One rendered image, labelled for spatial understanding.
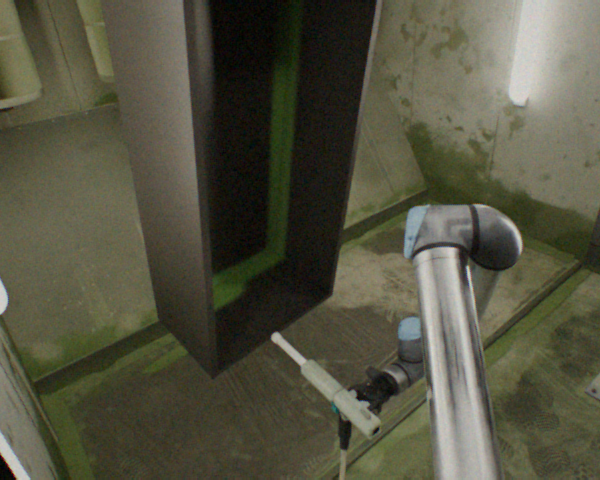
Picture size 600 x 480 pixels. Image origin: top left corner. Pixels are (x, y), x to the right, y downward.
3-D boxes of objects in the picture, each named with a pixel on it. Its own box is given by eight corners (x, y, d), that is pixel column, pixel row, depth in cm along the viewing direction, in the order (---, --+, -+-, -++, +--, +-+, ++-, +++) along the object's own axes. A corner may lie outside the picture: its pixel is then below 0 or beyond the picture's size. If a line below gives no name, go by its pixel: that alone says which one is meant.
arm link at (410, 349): (432, 314, 148) (430, 346, 153) (396, 314, 150) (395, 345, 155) (437, 332, 140) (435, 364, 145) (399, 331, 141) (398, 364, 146)
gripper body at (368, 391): (368, 422, 139) (395, 402, 145) (371, 402, 135) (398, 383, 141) (351, 406, 144) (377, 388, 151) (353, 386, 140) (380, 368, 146)
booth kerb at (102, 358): (43, 402, 205) (33, 382, 198) (42, 399, 206) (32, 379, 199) (427, 203, 340) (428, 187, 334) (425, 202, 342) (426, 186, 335)
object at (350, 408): (377, 470, 134) (383, 416, 123) (366, 480, 131) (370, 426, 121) (282, 373, 169) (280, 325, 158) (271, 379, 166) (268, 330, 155)
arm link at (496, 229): (529, 191, 99) (468, 328, 152) (469, 193, 100) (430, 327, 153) (543, 235, 92) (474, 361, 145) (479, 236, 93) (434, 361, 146)
